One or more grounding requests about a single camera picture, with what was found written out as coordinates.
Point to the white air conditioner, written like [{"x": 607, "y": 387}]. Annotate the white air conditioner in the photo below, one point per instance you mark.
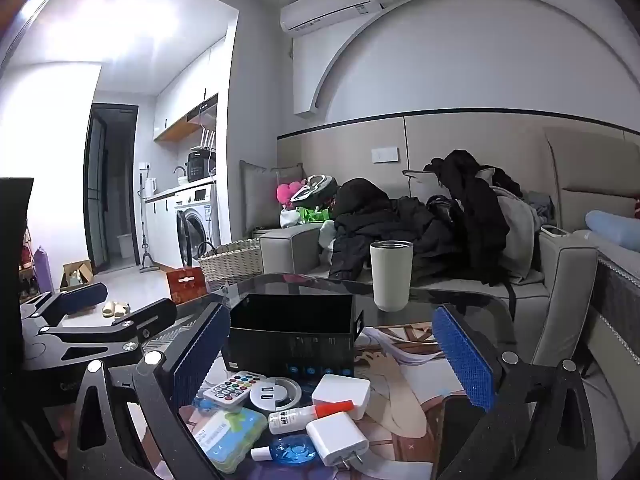
[{"x": 325, "y": 7}]

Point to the black glass door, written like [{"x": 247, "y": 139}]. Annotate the black glass door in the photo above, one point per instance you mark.
[{"x": 107, "y": 185}]

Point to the round grey usb hub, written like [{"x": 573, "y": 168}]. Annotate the round grey usb hub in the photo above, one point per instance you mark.
[{"x": 277, "y": 397}]

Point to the dark quilted seat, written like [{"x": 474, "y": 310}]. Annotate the dark quilted seat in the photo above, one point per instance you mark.
[{"x": 617, "y": 335}]

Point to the blue bottle white cap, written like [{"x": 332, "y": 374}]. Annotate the blue bottle white cap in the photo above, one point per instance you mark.
[{"x": 290, "y": 449}]

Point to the light blue cushion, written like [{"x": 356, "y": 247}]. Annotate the light blue cushion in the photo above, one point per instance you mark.
[{"x": 612, "y": 230}]

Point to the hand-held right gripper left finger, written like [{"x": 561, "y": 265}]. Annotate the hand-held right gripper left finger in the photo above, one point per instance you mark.
[{"x": 200, "y": 355}]

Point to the grey pillow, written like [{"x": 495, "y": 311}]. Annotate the grey pillow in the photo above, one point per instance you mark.
[{"x": 260, "y": 195}]

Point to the white watercolour paint palette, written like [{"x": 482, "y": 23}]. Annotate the white watercolour paint palette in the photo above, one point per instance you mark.
[{"x": 227, "y": 387}]

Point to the black cardboard box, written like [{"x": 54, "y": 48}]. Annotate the black cardboard box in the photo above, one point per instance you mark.
[{"x": 292, "y": 345}]

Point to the black clothes pile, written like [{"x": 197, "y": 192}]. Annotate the black clothes pile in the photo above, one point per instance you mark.
[{"x": 475, "y": 210}]

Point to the white phone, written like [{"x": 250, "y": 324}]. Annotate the white phone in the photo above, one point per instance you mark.
[{"x": 555, "y": 231}]

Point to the black range hood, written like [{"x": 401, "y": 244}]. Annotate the black range hood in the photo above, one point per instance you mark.
[{"x": 202, "y": 107}]

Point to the white charger with prongs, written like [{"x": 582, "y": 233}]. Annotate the white charger with prongs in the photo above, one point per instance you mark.
[{"x": 335, "y": 437}]

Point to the pink plush toy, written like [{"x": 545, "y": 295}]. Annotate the pink plush toy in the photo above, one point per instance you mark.
[{"x": 287, "y": 191}]

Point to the white wall cabinet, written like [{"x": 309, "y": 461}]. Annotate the white wall cabinet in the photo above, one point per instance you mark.
[{"x": 185, "y": 90}]

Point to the grey sofa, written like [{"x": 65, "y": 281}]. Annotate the grey sofa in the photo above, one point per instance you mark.
[{"x": 285, "y": 255}]

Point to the beige slipper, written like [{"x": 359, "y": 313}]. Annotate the beige slipper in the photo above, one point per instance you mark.
[
  {"x": 123, "y": 311},
  {"x": 108, "y": 309}
]

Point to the green cloth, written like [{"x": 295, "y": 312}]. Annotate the green cloth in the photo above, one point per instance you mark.
[{"x": 315, "y": 214}]

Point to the printed figure desk mat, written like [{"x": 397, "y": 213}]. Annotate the printed figure desk mat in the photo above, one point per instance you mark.
[{"x": 400, "y": 410}]

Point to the black puffer jacket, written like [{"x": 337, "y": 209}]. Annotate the black puffer jacket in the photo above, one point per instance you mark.
[{"x": 370, "y": 220}]

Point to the white garment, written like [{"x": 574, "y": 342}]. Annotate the white garment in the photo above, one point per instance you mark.
[{"x": 327, "y": 240}]

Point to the wicker basket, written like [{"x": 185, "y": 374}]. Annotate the wicker basket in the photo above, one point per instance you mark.
[{"x": 232, "y": 265}]

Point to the black white round cushion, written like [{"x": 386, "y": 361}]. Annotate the black white round cushion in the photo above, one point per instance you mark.
[{"x": 315, "y": 190}]

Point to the mop with stand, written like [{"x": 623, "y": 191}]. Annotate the mop with stand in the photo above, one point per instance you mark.
[{"x": 146, "y": 240}]

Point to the white wall switch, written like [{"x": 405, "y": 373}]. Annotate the white wall switch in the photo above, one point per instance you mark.
[{"x": 385, "y": 155}]

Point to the green and blue box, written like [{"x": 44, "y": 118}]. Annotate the green and blue box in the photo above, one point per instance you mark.
[{"x": 230, "y": 435}]

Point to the grey white tumbler cup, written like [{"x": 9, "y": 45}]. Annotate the grey white tumbler cup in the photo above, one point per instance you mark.
[{"x": 391, "y": 280}]

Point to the grey garment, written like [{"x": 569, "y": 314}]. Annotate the grey garment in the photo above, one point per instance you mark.
[{"x": 520, "y": 225}]

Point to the purple rolled mat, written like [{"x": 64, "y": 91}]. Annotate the purple rolled mat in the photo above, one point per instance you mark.
[{"x": 42, "y": 270}]

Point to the black smartphone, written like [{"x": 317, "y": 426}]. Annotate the black smartphone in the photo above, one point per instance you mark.
[{"x": 455, "y": 440}]

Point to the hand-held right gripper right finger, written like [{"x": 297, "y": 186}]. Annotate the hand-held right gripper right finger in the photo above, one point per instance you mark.
[{"x": 462, "y": 355}]

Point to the white square charger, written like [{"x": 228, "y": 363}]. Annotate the white square charger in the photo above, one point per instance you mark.
[{"x": 342, "y": 390}]

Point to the white kettle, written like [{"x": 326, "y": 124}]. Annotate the white kettle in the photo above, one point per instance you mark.
[{"x": 151, "y": 187}]

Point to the red gift box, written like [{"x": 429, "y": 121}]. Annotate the red gift box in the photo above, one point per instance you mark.
[{"x": 185, "y": 285}]

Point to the brown cardboard box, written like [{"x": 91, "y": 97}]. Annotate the brown cardboard box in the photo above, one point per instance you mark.
[{"x": 75, "y": 275}]

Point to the white washing machine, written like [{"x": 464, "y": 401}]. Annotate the white washing machine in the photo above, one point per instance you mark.
[{"x": 200, "y": 225}]

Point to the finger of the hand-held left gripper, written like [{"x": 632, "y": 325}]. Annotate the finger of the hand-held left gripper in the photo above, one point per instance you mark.
[
  {"x": 82, "y": 298},
  {"x": 150, "y": 316}
]

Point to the white glue bottle orange cap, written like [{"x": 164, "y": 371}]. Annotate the white glue bottle orange cap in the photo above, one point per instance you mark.
[{"x": 295, "y": 417}]

